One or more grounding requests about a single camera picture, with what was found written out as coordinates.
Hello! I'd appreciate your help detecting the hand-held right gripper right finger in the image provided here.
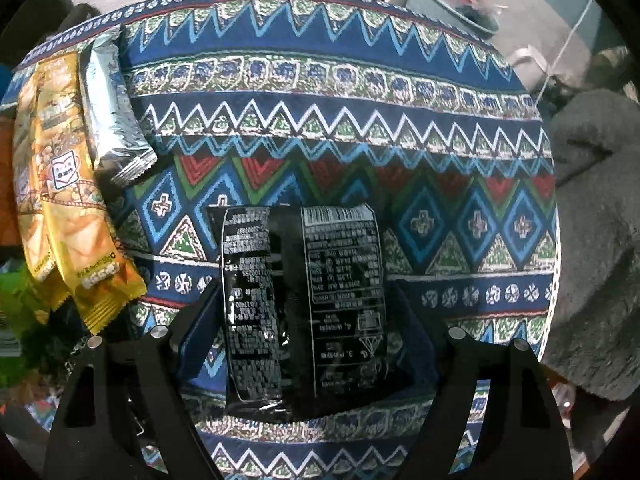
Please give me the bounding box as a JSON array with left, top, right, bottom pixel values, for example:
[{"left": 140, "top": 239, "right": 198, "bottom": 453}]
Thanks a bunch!
[{"left": 390, "top": 277, "right": 576, "bottom": 480}]

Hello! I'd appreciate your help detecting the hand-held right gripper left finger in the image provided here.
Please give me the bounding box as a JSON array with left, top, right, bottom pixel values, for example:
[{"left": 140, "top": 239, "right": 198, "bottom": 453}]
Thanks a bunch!
[{"left": 44, "top": 275, "right": 231, "bottom": 480}]

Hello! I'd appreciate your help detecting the black snack packet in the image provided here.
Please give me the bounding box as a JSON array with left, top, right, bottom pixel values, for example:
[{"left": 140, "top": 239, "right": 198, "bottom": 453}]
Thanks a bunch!
[{"left": 207, "top": 202, "right": 391, "bottom": 423}]

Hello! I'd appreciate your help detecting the yellow snack packet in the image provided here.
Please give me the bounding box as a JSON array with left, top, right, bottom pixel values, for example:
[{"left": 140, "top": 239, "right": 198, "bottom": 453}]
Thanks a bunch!
[
  {"left": 37, "top": 52, "right": 148, "bottom": 336},
  {"left": 40, "top": 255, "right": 73, "bottom": 313},
  {"left": 12, "top": 57, "right": 66, "bottom": 283}
]

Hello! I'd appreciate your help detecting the silver foil snack packet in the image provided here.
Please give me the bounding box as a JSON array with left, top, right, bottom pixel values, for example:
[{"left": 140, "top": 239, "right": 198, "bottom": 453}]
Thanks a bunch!
[{"left": 79, "top": 25, "right": 158, "bottom": 186}]

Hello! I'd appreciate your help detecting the grey fleece blanket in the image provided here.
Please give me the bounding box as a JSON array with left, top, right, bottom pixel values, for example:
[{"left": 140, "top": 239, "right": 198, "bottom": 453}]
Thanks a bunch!
[{"left": 542, "top": 87, "right": 640, "bottom": 401}]

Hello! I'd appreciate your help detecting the blue patterned cloth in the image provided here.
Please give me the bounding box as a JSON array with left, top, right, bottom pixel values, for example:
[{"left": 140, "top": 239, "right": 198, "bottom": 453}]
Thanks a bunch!
[{"left": 0, "top": 0, "right": 561, "bottom": 480}]

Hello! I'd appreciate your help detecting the teal bin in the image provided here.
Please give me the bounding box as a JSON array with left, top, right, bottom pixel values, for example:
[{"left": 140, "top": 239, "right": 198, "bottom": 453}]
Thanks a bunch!
[{"left": 405, "top": 0, "right": 501, "bottom": 36}]

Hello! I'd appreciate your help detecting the white plastic handle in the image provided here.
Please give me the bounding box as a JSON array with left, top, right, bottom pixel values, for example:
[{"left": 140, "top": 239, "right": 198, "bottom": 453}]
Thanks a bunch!
[{"left": 510, "top": 46, "right": 548, "bottom": 86}]

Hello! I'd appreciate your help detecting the white cable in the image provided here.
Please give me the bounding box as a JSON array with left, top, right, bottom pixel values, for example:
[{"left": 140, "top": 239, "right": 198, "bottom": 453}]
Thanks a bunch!
[{"left": 537, "top": 0, "right": 596, "bottom": 101}]

